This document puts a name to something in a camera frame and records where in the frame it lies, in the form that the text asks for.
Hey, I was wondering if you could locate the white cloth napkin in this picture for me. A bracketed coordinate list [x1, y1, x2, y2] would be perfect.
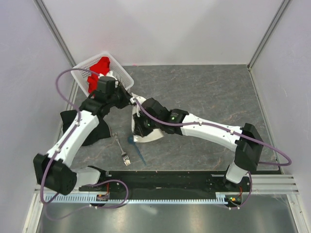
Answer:
[131, 106, 164, 143]

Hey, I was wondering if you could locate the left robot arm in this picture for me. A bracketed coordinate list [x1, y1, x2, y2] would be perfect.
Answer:
[33, 76, 131, 195]

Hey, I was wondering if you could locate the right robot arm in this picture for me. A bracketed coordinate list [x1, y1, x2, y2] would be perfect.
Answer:
[130, 97, 263, 191]

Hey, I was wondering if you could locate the red cloth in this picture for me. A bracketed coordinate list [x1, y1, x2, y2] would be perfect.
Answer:
[87, 56, 110, 93]

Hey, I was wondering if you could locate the black cloth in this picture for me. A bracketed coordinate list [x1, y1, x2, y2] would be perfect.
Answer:
[60, 110, 111, 147]

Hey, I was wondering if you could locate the silver metal fork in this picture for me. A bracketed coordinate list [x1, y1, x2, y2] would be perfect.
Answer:
[113, 133, 131, 166]

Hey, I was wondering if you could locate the white plastic basket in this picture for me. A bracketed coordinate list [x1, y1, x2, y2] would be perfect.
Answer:
[71, 52, 134, 96]

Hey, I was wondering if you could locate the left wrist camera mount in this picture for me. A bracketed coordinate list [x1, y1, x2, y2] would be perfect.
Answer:
[106, 70, 120, 88]

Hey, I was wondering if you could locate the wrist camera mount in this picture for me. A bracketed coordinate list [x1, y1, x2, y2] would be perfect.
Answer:
[130, 96, 146, 117]
[106, 70, 120, 88]

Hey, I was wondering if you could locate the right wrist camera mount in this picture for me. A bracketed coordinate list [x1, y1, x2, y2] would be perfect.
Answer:
[130, 96, 146, 117]

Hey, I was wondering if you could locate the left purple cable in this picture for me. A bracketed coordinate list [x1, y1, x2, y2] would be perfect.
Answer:
[40, 67, 131, 221]

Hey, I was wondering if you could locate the purple cable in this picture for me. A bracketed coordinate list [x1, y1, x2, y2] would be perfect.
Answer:
[135, 99, 292, 212]
[40, 67, 131, 221]

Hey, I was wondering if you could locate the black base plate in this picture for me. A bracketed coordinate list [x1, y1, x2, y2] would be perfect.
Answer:
[79, 170, 253, 200]

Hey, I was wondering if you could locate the slotted cable duct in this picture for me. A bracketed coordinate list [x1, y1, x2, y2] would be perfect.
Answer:
[52, 193, 229, 204]

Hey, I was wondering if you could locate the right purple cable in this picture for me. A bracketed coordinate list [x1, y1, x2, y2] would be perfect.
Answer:
[135, 99, 292, 212]

